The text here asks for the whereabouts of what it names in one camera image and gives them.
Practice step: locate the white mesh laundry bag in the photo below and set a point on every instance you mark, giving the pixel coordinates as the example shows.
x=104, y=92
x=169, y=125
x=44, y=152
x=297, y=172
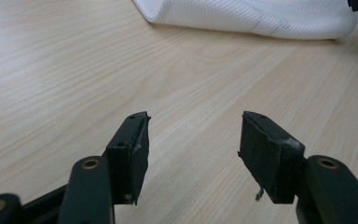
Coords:
x=245, y=15

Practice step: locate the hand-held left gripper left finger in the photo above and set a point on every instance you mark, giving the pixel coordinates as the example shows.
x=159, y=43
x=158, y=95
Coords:
x=127, y=155

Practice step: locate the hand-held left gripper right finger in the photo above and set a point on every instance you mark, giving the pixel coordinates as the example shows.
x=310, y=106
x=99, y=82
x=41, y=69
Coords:
x=270, y=155

